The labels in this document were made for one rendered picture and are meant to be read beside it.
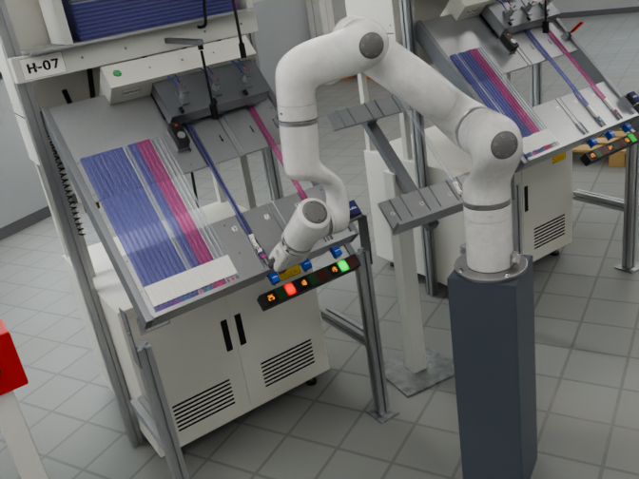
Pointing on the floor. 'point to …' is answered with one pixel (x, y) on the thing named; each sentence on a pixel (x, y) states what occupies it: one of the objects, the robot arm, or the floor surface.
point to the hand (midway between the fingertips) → (280, 266)
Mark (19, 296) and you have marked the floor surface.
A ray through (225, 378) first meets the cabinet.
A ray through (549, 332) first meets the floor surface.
